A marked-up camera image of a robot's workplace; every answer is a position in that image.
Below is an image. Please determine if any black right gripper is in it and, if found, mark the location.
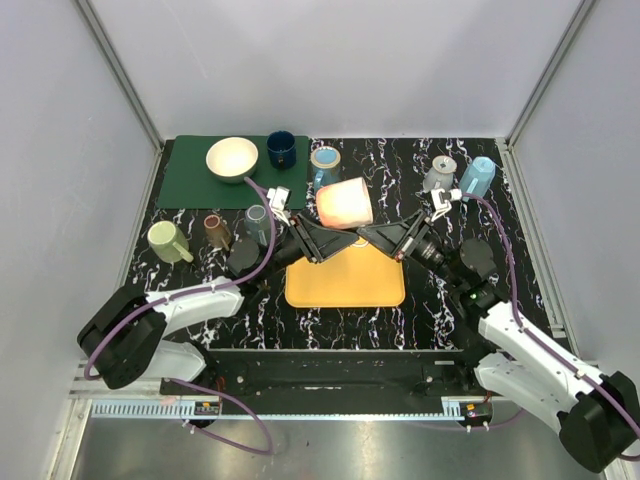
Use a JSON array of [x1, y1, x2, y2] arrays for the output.
[[357, 211, 465, 289]]

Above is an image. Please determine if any pink ceramic mug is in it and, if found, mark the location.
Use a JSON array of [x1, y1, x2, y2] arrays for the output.
[[316, 177, 374, 230]]

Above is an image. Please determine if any grey faceted mug white inside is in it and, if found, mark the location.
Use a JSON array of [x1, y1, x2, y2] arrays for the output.
[[244, 204, 271, 247]]

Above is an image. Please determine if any pale grey-blue mug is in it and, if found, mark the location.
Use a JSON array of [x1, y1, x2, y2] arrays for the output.
[[423, 155, 457, 192]]

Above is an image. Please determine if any blue mug orange inside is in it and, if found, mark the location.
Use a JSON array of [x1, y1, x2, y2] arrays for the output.
[[310, 146, 342, 192]]

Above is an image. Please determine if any black dark red mug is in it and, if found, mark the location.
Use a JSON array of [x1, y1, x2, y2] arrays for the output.
[[203, 214, 233, 251]]

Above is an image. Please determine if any light blue faceted mug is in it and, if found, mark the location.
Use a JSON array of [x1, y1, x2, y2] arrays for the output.
[[459, 156, 496, 197]]

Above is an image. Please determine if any light green ceramic mug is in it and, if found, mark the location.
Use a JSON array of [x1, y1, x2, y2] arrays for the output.
[[147, 220, 194, 264]]

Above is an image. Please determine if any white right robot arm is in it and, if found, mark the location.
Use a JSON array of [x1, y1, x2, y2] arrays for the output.
[[291, 211, 639, 473]]

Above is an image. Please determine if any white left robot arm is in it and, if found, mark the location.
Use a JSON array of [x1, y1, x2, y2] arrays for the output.
[[77, 225, 358, 396]]

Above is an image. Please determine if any dark blue mug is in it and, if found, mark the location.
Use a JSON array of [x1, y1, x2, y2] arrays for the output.
[[266, 131, 296, 170]]

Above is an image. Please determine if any yellow plastic tray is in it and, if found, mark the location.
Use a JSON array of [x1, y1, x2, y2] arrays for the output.
[[285, 239, 405, 308]]

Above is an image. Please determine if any cream ceramic bowl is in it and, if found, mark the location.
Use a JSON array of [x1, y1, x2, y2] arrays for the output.
[[205, 137, 259, 184]]

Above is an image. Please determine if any green table mat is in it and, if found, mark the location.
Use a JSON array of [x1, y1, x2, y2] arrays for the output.
[[156, 135, 310, 210]]

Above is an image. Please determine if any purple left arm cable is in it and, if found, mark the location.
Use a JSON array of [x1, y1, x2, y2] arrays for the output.
[[83, 174, 274, 456]]

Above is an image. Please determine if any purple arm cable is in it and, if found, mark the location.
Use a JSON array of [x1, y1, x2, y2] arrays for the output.
[[83, 174, 274, 456], [414, 192, 640, 461]]

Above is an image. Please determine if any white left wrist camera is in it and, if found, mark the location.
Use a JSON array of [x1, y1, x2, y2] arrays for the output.
[[267, 186, 291, 225]]

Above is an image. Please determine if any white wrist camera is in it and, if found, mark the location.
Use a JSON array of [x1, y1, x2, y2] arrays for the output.
[[267, 186, 291, 225], [430, 188, 462, 223]]

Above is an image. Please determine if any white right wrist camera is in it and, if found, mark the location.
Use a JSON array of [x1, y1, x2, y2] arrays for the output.
[[430, 188, 462, 223]]

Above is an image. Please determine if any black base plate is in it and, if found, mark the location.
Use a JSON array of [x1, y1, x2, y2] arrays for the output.
[[192, 350, 487, 410]]

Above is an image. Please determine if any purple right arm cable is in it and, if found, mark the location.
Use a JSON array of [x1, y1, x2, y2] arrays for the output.
[[414, 192, 640, 461]]

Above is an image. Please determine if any slotted cable duct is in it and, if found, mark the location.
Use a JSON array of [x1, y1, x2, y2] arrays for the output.
[[91, 396, 492, 422]]

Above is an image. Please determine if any right aluminium frame post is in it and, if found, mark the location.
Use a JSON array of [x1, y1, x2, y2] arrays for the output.
[[504, 0, 599, 149]]

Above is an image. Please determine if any aluminium frame post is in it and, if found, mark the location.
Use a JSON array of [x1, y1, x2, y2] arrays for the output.
[[74, 0, 165, 151], [504, 0, 599, 149]]

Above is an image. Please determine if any left aluminium frame post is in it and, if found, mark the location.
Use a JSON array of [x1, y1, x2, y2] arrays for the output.
[[74, 0, 165, 151]]

